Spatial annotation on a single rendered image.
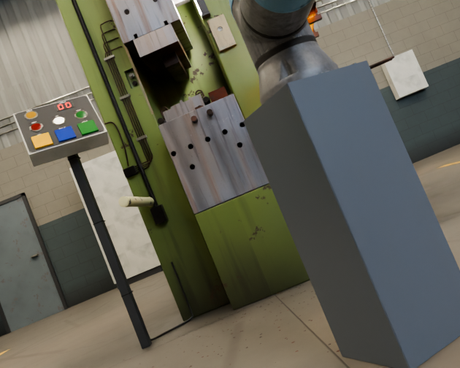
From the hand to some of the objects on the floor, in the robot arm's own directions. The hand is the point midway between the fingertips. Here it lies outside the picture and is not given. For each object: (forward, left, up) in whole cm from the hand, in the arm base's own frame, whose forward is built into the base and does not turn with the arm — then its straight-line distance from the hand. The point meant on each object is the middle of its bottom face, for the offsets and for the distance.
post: (+159, -23, -136) cm, 211 cm away
